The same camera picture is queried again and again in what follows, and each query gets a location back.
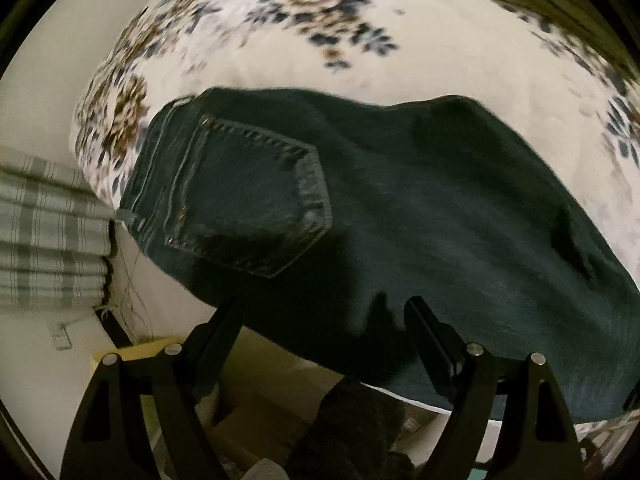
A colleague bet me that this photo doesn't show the floral fleece bed blanket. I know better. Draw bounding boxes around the floral fleece bed blanket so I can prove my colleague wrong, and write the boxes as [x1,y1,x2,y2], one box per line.
[71,0,640,461]

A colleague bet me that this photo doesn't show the green plaid curtain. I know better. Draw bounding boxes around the green plaid curtain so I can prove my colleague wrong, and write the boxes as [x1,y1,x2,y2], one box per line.
[1,148,112,311]

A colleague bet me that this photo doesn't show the yellow cardboard box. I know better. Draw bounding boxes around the yellow cardboard box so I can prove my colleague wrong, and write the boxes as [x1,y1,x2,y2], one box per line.
[89,336,187,411]

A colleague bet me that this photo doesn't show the dark blue denim jeans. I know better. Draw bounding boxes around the dark blue denim jeans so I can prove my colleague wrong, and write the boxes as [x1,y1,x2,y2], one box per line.
[117,88,639,422]

